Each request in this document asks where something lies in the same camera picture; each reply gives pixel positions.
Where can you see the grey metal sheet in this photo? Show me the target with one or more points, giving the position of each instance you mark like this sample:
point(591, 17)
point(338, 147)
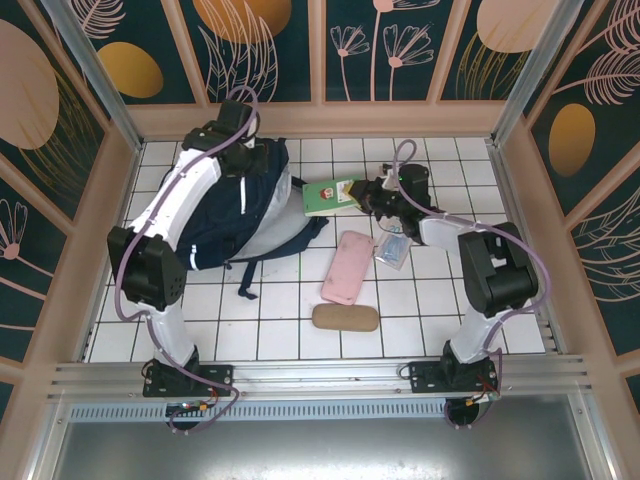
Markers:
point(320, 450)

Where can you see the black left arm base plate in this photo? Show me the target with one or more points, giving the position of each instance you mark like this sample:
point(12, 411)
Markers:
point(220, 377)

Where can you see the tan glasses case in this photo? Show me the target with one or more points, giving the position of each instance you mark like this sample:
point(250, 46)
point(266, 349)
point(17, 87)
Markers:
point(345, 318)

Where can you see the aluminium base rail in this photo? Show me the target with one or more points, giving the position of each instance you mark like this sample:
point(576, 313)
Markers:
point(320, 375)

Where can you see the pink pencil case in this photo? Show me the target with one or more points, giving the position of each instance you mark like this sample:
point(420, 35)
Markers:
point(347, 265)

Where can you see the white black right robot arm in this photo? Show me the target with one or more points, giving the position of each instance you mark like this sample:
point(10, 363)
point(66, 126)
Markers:
point(495, 270)

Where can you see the aluminium side rail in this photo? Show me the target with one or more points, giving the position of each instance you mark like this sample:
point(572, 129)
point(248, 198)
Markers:
point(500, 165)

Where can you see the clear plastic pen bag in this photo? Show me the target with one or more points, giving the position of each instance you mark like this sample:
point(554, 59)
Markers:
point(392, 250)

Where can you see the green book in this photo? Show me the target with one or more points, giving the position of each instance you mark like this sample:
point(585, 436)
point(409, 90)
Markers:
point(325, 197)

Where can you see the navy blue backpack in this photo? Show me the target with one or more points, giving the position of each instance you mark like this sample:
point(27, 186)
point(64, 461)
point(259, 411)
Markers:
point(260, 220)

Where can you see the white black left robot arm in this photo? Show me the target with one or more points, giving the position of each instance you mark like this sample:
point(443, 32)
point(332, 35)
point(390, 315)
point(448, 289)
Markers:
point(190, 190)

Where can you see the aluminium corner post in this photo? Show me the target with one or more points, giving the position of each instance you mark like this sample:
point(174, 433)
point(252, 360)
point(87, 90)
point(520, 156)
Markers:
point(100, 85)
point(535, 65)

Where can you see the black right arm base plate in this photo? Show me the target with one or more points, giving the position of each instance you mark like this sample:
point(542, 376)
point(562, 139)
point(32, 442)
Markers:
point(425, 377)

